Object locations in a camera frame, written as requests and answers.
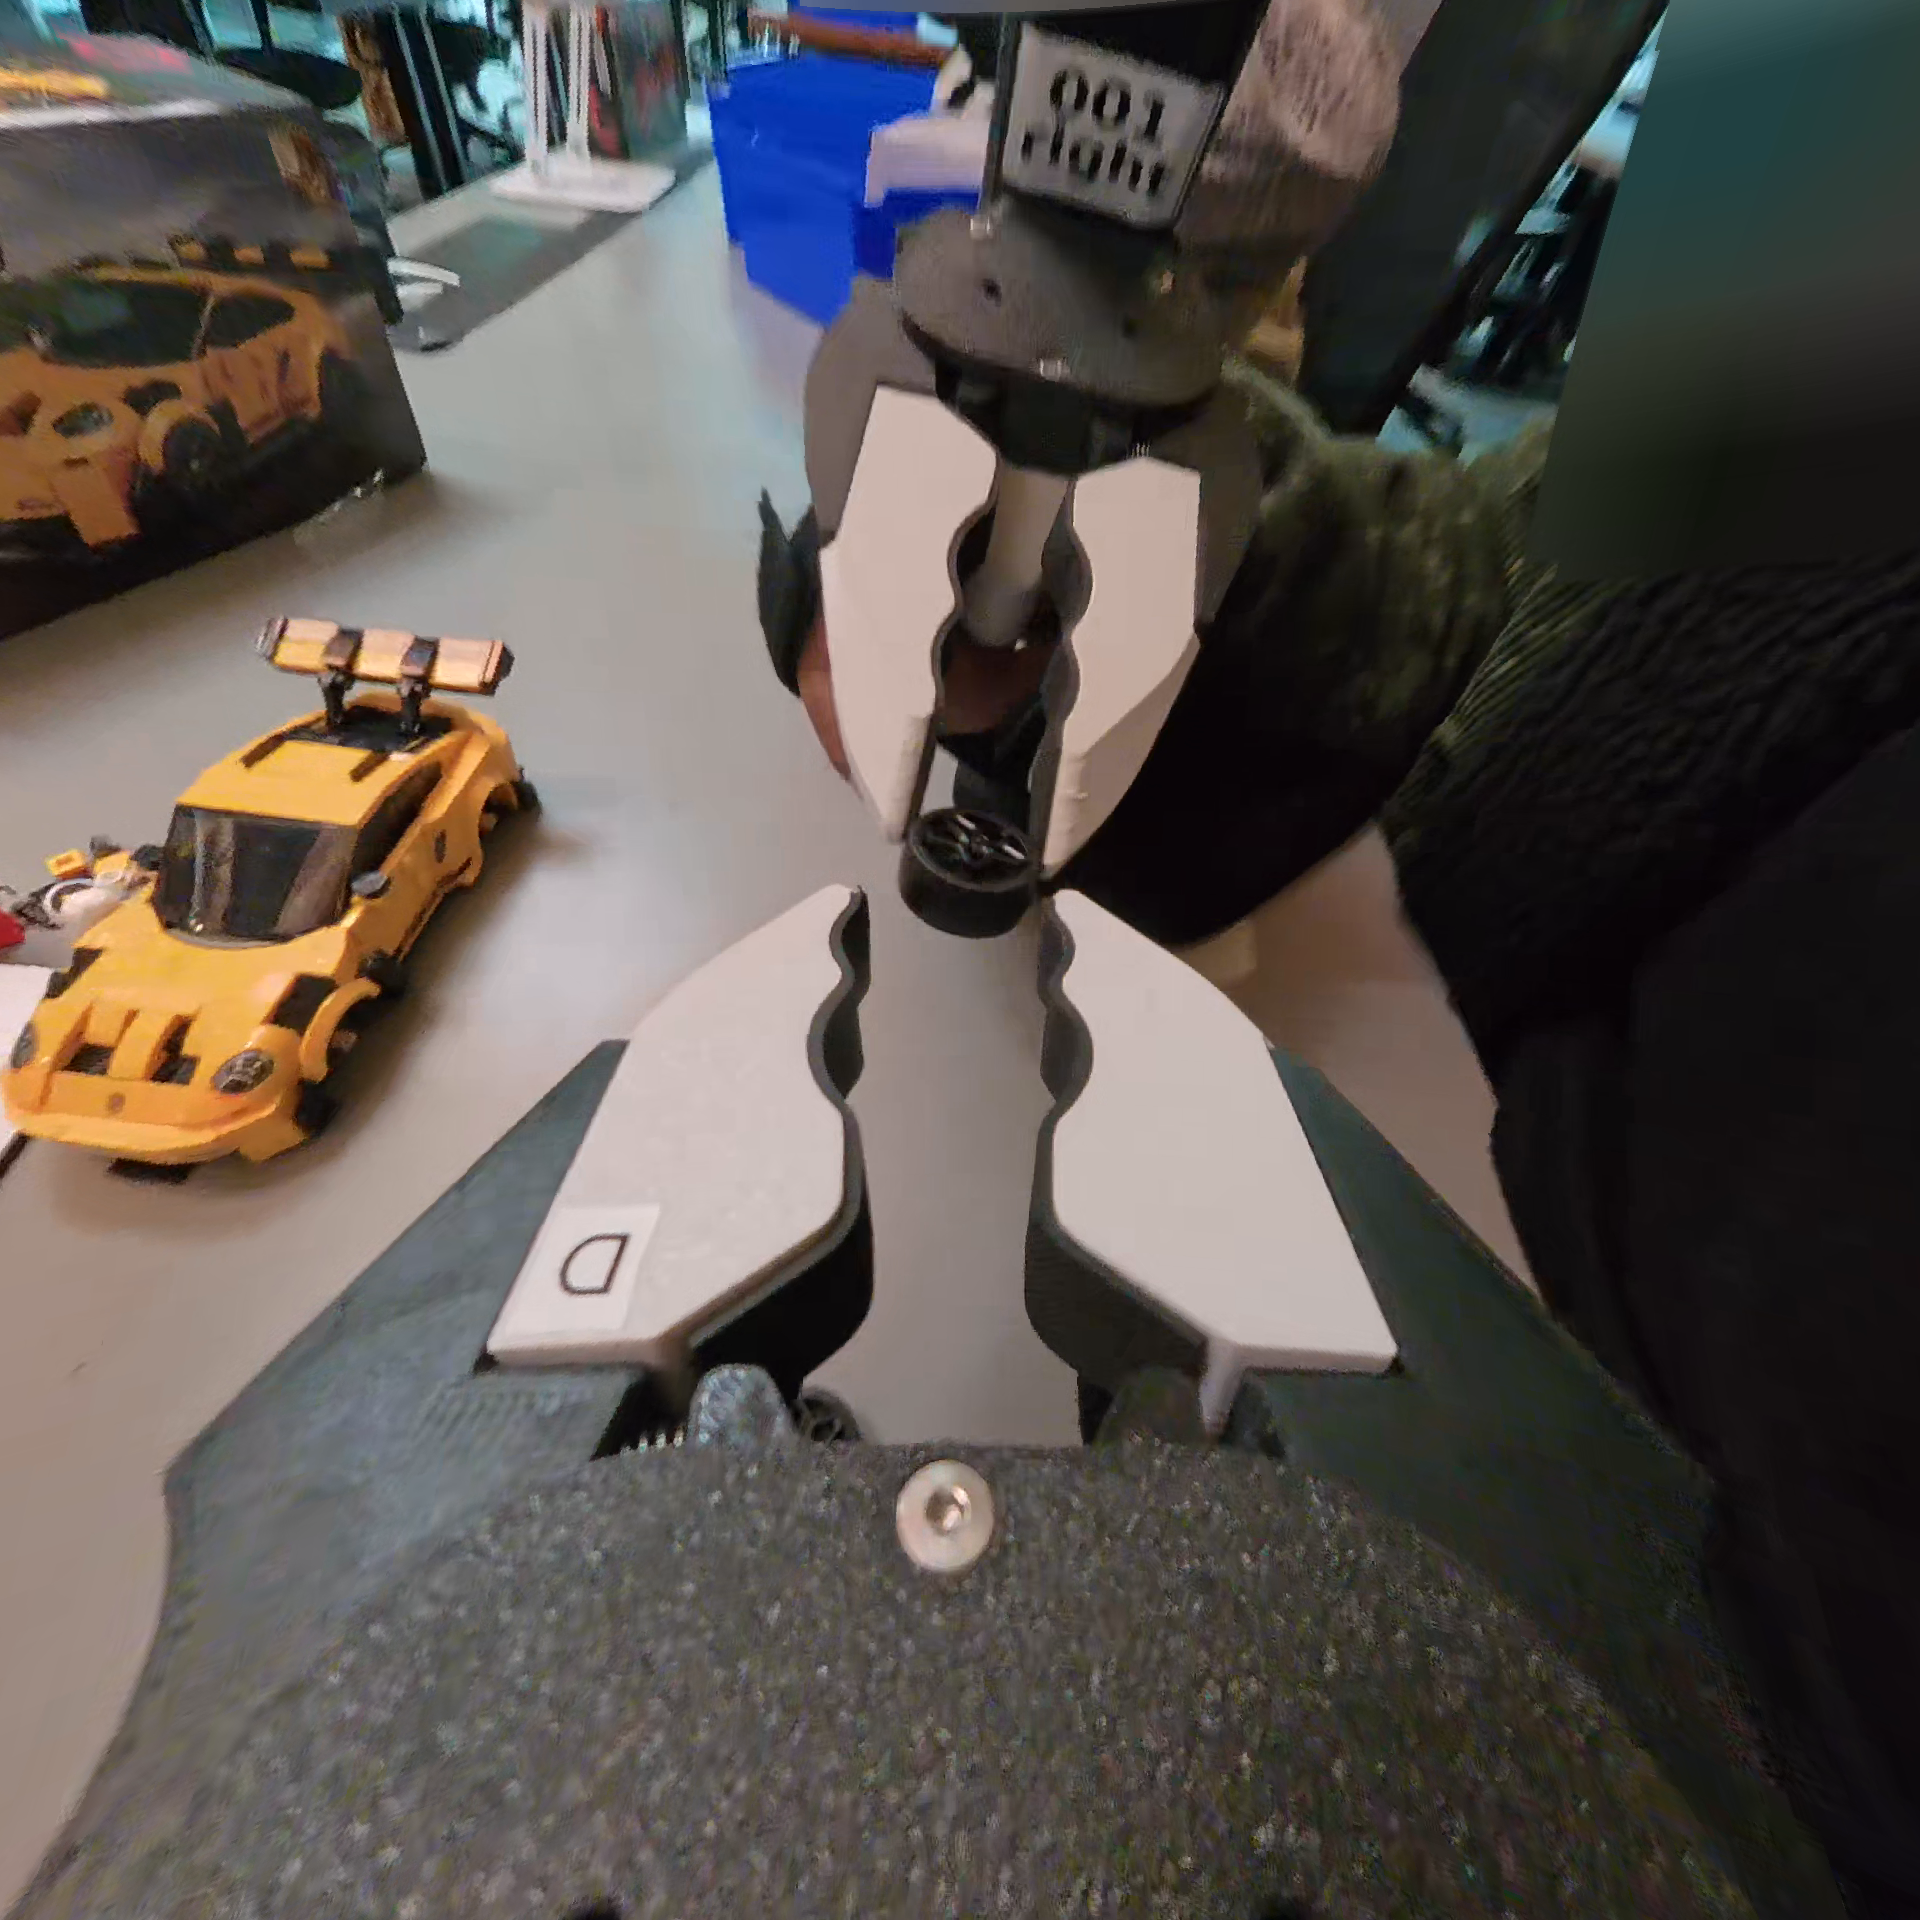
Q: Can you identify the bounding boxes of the small white yellow lego piece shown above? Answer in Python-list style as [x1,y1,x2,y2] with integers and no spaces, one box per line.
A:
[44,843,170,917]

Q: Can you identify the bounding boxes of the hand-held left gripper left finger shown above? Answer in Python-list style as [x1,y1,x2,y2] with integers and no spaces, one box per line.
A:
[487,887,878,1374]

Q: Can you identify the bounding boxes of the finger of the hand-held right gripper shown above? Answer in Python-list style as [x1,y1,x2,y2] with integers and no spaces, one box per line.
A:
[1029,454,1211,887]
[818,381,1002,843]

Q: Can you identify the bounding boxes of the yellow lego car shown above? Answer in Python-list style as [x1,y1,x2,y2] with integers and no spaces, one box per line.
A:
[0,614,542,1169]

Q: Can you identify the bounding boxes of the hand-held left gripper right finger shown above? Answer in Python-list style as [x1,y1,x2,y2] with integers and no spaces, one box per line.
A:
[1023,888,1400,1438]

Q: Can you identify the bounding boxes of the lego set box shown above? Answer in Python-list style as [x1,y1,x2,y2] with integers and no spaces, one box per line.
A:
[0,43,426,638]

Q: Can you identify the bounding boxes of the person's right hand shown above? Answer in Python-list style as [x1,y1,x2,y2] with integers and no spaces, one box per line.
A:
[795,621,861,795]

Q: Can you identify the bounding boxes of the white background book stand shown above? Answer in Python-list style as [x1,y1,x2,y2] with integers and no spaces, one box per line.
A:
[490,0,676,214]

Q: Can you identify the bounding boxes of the blue plastic container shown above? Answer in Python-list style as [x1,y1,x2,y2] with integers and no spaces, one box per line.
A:
[712,51,991,327]

